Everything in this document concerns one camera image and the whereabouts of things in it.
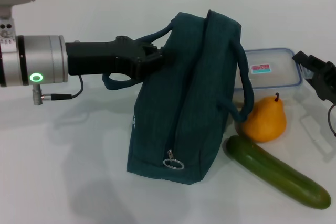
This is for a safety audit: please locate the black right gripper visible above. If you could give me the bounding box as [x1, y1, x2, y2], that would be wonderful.
[292, 50, 336, 101]

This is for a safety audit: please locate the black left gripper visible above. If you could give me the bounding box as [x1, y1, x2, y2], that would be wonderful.
[65, 35, 173, 82]

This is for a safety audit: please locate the clear plastic food container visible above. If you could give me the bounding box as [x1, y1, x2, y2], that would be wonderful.
[235, 47, 302, 104]

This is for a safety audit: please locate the dark teal insulated bag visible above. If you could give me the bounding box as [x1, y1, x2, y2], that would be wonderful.
[102, 9, 255, 185]

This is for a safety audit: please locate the orange pear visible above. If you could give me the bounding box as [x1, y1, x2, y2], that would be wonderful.
[241, 92, 287, 143]

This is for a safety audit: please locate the green cucumber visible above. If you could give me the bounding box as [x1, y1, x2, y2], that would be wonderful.
[225, 135, 332, 210]

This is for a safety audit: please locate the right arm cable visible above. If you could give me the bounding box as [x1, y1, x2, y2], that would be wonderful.
[327, 103, 336, 138]

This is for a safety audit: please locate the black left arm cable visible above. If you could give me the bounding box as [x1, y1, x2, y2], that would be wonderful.
[51, 74, 84, 101]

